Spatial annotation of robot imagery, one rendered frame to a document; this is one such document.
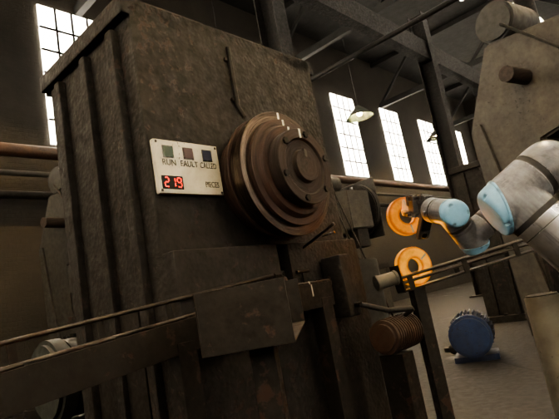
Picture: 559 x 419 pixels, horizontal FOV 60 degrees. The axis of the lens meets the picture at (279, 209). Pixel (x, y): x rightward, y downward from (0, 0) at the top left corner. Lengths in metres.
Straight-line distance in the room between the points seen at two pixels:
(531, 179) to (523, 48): 3.16
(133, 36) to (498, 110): 3.20
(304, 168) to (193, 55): 0.59
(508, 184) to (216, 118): 1.07
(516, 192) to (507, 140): 3.11
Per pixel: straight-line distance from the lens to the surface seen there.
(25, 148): 7.38
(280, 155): 1.65
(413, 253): 2.02
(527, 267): 4.26
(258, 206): 1.63
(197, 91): 1.84
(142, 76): 1.73
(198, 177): 1.67
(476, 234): 1.76
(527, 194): 1.20
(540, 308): 2.01
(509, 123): 4.29
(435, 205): 1.74
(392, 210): 1.98
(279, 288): 1.06
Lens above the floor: 0.68
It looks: 10 degrees up
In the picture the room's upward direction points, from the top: 10 degrees counter-clockwise
